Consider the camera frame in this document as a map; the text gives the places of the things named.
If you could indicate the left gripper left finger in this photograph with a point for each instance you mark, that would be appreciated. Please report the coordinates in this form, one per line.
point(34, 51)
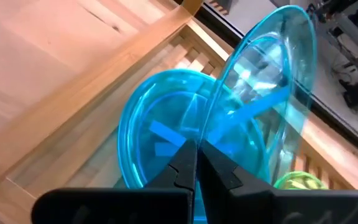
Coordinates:
point(120, 207)

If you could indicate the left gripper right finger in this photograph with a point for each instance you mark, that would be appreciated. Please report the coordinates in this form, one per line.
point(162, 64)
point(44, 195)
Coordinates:
point(275, 208)

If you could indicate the green transparent plastic plate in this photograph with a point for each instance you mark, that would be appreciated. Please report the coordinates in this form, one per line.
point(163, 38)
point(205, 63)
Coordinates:
point(297, 180)
point(309, 186)

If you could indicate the blue transparent plastic plate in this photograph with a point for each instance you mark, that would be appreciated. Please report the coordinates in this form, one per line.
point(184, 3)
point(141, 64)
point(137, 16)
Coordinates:
point(259, 77)
point(154, 102)

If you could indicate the wooden slatted shelf rack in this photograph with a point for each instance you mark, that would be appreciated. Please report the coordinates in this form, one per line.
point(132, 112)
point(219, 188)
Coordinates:
point(89, 93)

